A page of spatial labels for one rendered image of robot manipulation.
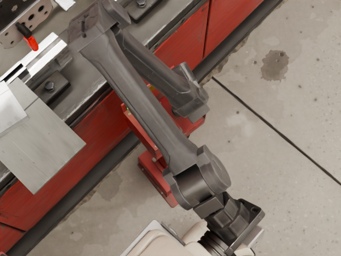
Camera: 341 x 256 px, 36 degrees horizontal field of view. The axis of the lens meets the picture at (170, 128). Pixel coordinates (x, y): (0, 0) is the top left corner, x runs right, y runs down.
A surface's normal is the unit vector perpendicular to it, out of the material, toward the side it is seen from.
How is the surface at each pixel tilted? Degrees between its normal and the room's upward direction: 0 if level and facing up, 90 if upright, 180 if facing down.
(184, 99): 71
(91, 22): 45
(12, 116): 0
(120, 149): 0
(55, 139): 0
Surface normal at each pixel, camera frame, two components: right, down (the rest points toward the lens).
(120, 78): -0.12, 0.37
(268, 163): 0.00, -0.29
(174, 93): 0.27, 0.77
